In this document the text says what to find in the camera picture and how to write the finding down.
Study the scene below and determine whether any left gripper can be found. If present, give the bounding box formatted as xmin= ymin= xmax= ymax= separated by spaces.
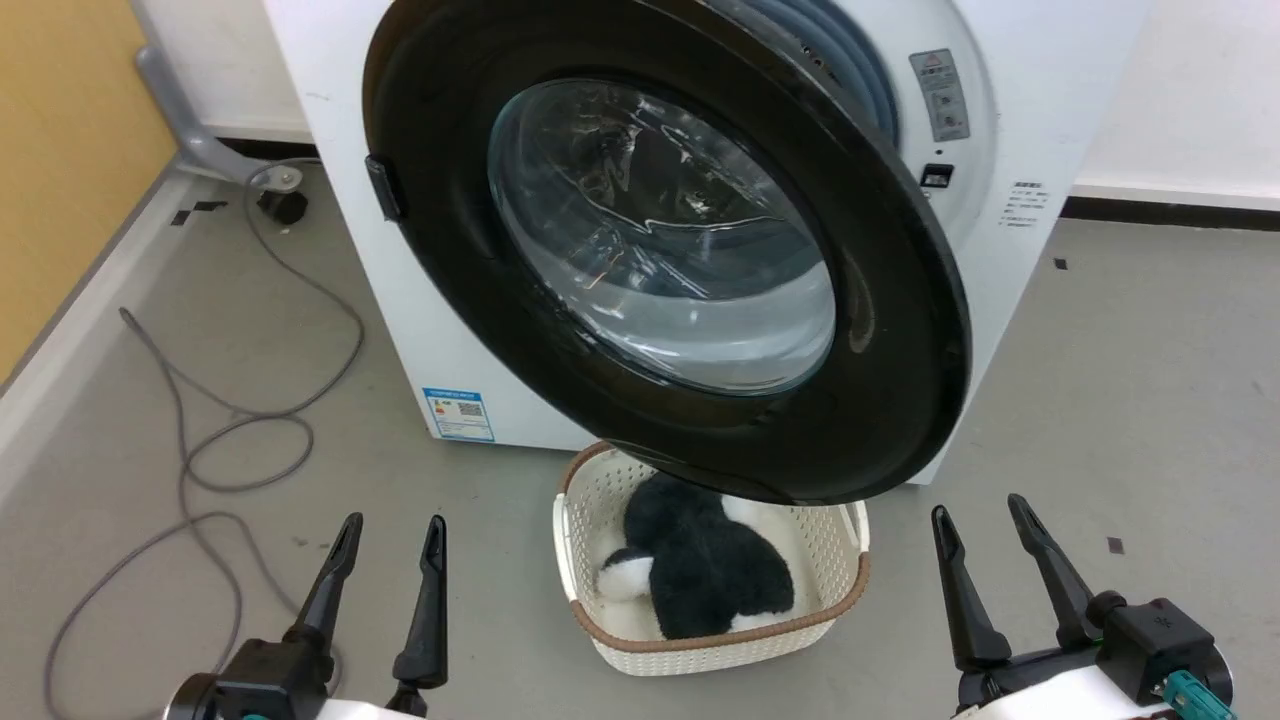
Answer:
xmin=163 ymin=512 xmax=449 ymax=720

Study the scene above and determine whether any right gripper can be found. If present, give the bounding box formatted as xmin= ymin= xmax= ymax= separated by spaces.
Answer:
xmin=931 ymin=493 xmax=1237 ymax=720

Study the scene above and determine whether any black round washer door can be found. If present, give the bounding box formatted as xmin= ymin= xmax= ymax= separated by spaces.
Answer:
xmin=362 ymin=0 xmax=974 ymax=506

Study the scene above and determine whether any white front-load washing machine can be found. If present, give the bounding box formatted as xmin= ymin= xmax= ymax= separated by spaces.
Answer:
xmin=262 ymin=0 xmax=1151 ymax=487

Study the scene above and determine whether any blue energy label sticker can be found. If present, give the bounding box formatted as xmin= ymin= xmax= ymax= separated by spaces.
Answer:
xmin=422 ymin=387 xmax=496 ymax=444

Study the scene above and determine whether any black and white plush toy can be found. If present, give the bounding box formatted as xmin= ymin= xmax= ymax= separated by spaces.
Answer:
xmin=598 ymin=472 xmax=797 ymax=642

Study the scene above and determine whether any white woven laundry basket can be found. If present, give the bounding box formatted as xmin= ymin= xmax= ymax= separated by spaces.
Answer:
xmin=553 ymin=442 xmax=871 ymax=678

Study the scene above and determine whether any small printed text sticker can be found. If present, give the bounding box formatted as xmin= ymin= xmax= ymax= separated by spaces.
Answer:
xmin=999 ymin=180 xmax=1050 ymax=230

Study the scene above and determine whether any black round floor foot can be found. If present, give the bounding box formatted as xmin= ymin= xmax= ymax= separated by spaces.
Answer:
xmin=257 ymin=189 xmax=310 ymax=227

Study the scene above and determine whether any grey warning label sticker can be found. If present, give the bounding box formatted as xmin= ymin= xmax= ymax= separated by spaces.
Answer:
xmin=909 ymin=48 xmax=972 ymax=144

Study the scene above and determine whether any grey rubber drum gasket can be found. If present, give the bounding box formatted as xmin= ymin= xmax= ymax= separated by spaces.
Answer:
xmin=735 ymin=0 xmax=901 ymax=143

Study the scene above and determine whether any grey floor cable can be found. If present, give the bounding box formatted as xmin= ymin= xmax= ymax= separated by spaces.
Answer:
xmin=42 ymin=160 xmax=367 ymax=720

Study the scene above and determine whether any grey drain hose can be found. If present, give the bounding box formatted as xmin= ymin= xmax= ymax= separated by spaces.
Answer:
xmin=130 ymin=0 xmax=303 ymax=193

